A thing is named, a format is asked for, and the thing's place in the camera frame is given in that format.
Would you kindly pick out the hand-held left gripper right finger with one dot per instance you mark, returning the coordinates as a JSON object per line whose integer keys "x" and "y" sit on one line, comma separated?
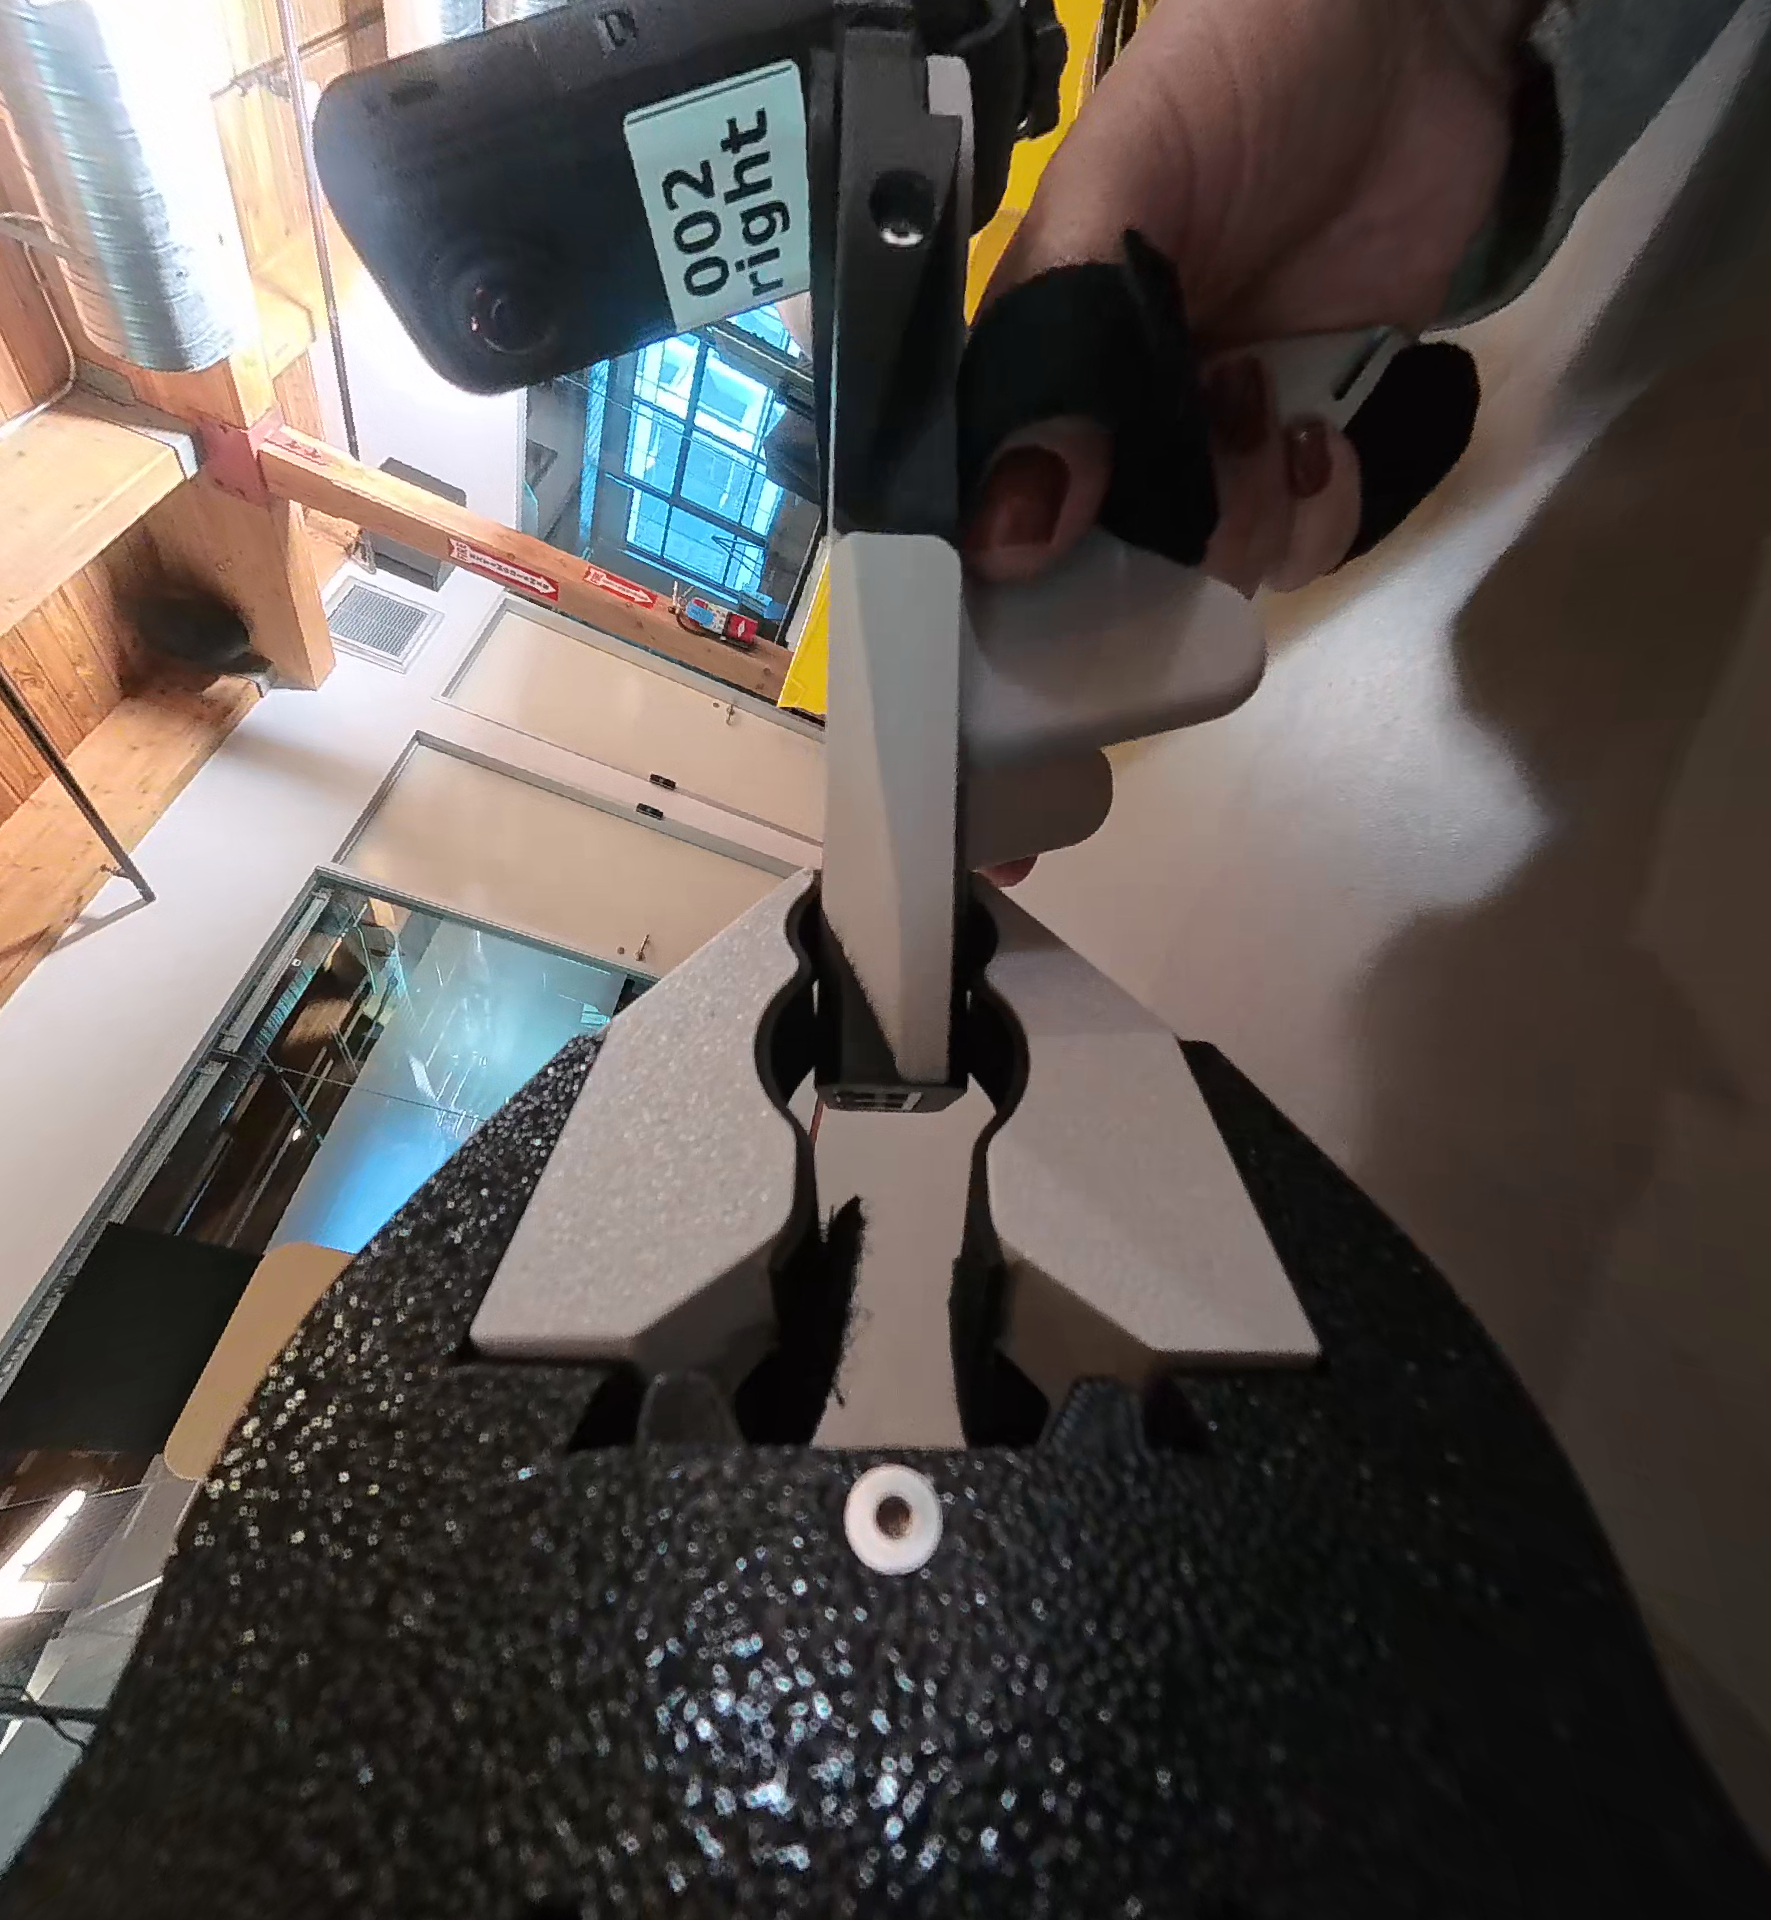
{"x": 1156, "y": 1200}

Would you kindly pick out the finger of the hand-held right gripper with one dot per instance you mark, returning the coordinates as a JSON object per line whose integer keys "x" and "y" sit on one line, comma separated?
{"x": 893, "y": 780}

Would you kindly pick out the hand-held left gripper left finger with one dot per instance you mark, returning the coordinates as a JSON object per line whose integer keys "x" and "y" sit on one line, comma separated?
{"x": 632, "y": 1200}

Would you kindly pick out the large yellow plastic bin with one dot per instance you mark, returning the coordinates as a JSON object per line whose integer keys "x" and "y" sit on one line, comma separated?
{"x": 806, "y": 661}

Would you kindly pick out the black ethernet splitter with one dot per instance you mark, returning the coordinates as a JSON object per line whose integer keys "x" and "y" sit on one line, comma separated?
{"x": 887, "y": 1101}

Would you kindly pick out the person's right forearm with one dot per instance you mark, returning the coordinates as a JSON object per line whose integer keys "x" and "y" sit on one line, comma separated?
{"x": 1620, "y": 135}

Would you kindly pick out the person's right hand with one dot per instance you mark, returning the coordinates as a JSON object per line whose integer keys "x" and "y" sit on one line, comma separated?
{"x": 1275, "y": 167}

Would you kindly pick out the red fire extinguisher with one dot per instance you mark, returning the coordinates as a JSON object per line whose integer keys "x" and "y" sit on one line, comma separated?
{"x": 716, "y": 619}

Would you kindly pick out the white door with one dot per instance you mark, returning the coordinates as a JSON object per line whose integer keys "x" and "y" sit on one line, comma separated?
{"x": 632, "y": 690}
{"x": 556, "y": 820}

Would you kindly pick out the wooden post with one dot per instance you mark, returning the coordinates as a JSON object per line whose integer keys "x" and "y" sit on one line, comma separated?
{"x": 526, "y": 555}

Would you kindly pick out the silver ventilation duct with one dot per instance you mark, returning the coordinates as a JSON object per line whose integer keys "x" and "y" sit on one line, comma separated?
{"x": 121, "y": 180}

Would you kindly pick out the black wall monitor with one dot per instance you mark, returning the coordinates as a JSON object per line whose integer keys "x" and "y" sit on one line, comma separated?
{"x": 105, "y": 1335}

